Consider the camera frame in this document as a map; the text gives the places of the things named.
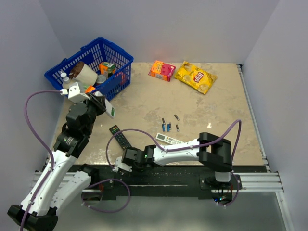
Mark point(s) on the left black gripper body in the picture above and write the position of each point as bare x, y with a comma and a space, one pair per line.
94, 110

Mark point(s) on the small white remote control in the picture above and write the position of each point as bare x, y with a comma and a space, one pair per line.
107, 103

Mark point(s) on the green battery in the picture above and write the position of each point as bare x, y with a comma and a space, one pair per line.
113, 112

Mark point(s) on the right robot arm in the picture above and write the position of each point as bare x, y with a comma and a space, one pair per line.
212, 151

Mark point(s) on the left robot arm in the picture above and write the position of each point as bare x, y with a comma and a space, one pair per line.
40, 210

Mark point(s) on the black TV remote control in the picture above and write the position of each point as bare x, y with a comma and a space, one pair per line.
120, 138

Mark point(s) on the long white remote control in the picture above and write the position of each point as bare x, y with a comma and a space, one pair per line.
167, 139

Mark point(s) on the orange box in basket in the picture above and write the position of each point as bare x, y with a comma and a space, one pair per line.
90, 89

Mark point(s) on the metal tin can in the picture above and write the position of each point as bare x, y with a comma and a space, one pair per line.
101, 79

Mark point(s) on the orange green juice carton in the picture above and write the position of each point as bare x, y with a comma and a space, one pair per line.
107, 69

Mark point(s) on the cream cylindrical container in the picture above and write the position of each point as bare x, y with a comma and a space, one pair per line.
83, 73

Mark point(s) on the white bottle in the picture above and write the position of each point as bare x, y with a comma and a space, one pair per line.
67, 82

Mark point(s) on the orange pink snack box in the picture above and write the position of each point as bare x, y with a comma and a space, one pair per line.
161, 70

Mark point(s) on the yellow Lays chips bag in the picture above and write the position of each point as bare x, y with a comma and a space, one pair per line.
195, 77

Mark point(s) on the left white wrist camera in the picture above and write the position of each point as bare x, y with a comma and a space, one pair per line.
75, 93

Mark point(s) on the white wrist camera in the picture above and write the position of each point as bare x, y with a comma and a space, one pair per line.
75, 93
119, 165

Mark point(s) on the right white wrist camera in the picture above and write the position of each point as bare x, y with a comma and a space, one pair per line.
119, 165

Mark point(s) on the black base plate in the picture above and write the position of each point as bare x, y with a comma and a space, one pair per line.
168, 181

